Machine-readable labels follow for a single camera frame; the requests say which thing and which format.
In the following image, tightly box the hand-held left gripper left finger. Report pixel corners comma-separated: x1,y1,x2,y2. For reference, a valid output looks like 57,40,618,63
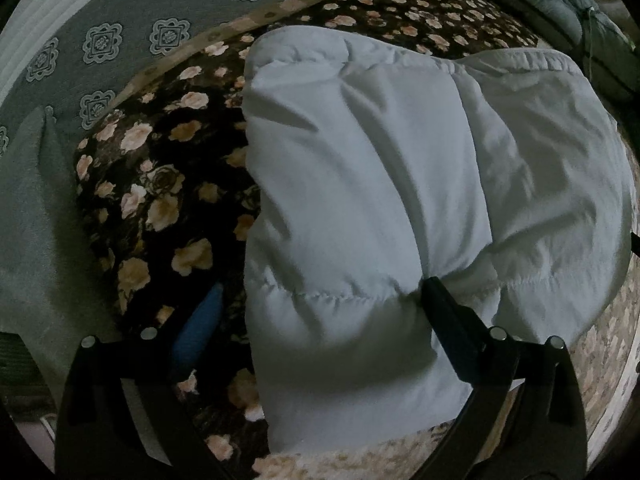
54,282,226,480

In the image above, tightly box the grey-green plain cloth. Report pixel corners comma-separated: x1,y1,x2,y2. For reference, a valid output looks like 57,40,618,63
0,107,128,378

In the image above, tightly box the white ribbed panel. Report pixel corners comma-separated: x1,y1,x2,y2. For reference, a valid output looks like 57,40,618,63
0,0,128,103

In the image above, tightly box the white quilted duvet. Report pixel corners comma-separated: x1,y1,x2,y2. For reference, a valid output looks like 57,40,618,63
242,27,633,453

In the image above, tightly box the dark floral blanket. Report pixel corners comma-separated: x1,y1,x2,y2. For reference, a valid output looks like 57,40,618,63
75,0,541,467

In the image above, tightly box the beige floral blanket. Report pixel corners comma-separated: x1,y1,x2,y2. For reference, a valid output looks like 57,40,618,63
250,240,640,480

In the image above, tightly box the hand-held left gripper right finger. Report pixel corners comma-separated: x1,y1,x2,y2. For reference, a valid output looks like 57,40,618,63
420,276,588,480

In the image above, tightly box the grey medallion-patterned sheet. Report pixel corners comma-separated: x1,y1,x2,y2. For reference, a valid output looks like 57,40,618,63
0,0,446,161

